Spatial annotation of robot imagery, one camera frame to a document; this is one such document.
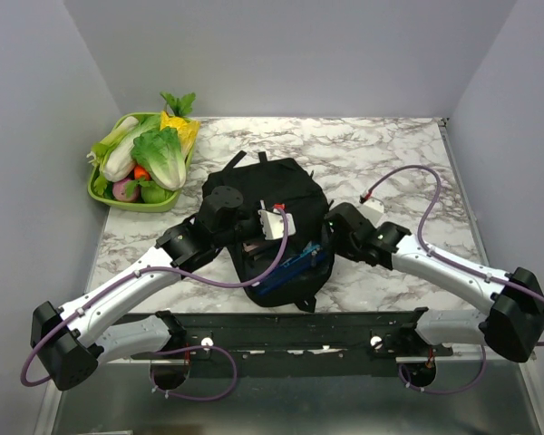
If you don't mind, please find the pink notebook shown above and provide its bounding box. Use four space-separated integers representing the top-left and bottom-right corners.
242 241 269 256

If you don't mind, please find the blue patterned pencil case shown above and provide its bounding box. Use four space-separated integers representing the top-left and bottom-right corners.
254 244 325 295

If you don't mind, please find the black student backpack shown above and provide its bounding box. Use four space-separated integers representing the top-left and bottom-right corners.
202 151 334 313

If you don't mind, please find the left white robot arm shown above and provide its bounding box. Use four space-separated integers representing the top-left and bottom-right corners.
20 186 292 392

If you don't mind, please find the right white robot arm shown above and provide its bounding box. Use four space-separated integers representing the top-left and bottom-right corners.
325 203 544 363

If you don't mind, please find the green round vegetable toy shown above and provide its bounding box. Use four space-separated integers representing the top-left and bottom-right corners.
140 180 174 204

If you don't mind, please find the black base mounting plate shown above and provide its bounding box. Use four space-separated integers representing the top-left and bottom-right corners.
131 311 454 380

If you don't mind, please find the yellow leafy vegetable toy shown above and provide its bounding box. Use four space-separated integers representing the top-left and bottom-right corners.
160 111 201 158

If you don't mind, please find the green lettuce toy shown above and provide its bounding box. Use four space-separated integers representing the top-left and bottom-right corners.
131 127 187 191

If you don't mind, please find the orange carrot toy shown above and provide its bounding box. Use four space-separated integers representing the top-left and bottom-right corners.
133 165 151 181

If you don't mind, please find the pink radish toy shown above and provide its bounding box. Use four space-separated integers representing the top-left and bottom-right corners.
112 178 140 203

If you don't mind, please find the green plastic basket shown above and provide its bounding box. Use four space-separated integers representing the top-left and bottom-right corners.
87 111 200 213

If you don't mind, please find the white bok choy toy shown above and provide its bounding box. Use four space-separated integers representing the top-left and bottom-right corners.
87 114 160 182

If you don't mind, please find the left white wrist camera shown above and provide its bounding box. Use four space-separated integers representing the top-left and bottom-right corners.
257 201 296 241

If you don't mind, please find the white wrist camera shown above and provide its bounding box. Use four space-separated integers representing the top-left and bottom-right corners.
358 192 384 227
257 201 296 241

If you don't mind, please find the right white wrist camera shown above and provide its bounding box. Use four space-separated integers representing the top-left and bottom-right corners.
358 192 384 227

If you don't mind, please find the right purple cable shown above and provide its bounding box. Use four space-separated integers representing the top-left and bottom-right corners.
360 165 544 395

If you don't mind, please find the purple cable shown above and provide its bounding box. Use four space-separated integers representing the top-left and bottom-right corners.
360 165 544 395
20 206 289 402

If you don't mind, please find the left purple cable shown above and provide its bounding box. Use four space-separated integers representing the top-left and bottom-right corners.
20 206 289 402

